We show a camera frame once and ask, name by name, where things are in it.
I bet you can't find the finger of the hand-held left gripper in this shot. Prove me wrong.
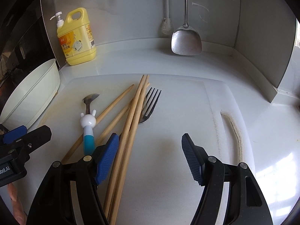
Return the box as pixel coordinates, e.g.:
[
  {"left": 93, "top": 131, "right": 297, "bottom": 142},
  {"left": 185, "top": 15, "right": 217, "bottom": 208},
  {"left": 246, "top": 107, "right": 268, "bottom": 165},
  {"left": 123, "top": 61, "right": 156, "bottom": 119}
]
[
  {"left": 0, "top": 126, "right": 28, "bottom": 146},
  {"left": 0, "top": 125, "right": 52, "bottom": 163}
]

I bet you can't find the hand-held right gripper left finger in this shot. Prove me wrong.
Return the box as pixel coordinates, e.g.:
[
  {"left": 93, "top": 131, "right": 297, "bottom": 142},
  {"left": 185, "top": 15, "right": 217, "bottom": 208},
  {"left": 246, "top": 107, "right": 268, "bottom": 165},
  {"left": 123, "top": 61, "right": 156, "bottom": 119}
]
[{"left": 26, "top": 133, "right": 120, "bottom": 225}]

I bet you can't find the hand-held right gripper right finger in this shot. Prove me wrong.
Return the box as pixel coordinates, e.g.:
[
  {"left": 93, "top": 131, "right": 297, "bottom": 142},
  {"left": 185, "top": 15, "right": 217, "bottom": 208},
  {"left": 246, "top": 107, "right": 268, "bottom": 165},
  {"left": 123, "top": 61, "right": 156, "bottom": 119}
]
[{"left": 181, "top": 133, "right": 274, "bottom": 225}]

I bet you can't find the bunny handle spoon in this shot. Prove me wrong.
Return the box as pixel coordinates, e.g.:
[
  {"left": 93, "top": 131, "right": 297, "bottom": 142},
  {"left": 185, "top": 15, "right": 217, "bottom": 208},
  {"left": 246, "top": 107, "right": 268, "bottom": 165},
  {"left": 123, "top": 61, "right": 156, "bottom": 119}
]
[{"left": 80, "top": 93, "right": 101, "bottom": 156}]

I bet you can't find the white round basin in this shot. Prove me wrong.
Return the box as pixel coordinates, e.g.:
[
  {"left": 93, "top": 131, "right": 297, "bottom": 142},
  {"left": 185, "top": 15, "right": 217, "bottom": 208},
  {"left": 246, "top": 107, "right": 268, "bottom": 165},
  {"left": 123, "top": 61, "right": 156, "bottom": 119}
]
[{"left": 0, "top": 58, "right": 60, "bottom": 130}]

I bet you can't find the dark metal fork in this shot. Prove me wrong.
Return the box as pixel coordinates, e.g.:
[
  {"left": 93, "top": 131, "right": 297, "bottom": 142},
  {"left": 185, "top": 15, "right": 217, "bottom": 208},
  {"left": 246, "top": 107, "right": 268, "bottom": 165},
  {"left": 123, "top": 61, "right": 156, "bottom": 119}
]
[{"left": 138, "top": 87, "right": 162, "bottom": 125}]

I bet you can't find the person's left hand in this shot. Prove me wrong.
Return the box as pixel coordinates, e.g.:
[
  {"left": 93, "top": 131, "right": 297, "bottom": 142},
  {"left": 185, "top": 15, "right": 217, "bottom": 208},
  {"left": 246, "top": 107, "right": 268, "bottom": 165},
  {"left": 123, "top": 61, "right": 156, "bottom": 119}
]
[{"left": 7, "top": 182, "right": 28, "bottom": 225}]

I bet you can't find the white plastic cutting board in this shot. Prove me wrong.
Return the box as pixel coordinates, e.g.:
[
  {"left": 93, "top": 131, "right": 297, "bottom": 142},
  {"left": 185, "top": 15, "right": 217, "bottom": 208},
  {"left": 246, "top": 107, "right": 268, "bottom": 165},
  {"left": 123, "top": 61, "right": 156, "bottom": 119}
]
[{"left": 14, "top": 74, "right": 256, "bottom": 225}]

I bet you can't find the yellow detergent pump bottle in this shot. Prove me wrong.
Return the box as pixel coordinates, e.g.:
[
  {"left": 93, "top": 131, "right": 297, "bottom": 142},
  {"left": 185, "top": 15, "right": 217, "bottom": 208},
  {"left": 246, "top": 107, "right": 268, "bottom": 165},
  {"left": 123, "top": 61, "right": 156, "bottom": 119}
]
[{"left": 50, "top": 7, "right": 97, "bottom": 66}]

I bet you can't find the steel spatula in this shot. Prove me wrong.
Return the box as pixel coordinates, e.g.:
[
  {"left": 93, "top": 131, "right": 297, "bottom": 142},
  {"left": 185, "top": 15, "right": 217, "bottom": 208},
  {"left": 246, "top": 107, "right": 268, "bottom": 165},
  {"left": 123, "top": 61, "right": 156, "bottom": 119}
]
[{"left": 171, "top": 0, "right": 202, "bottom": 56}]

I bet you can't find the white dish brush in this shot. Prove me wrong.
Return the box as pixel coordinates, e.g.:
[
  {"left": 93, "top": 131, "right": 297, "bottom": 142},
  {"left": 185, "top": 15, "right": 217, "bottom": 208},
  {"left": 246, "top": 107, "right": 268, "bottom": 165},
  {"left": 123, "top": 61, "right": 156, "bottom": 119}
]
[{"left": 160, "top": 0, "right": 174, "bottom": 36}]

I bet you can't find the window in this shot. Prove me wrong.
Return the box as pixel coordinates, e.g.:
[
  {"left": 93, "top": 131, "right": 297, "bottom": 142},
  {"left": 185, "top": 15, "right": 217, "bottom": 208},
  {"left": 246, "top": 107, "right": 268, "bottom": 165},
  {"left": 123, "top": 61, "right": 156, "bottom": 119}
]
[{"left": 294, "top": 19, "right": 300, "bottom": 52}]

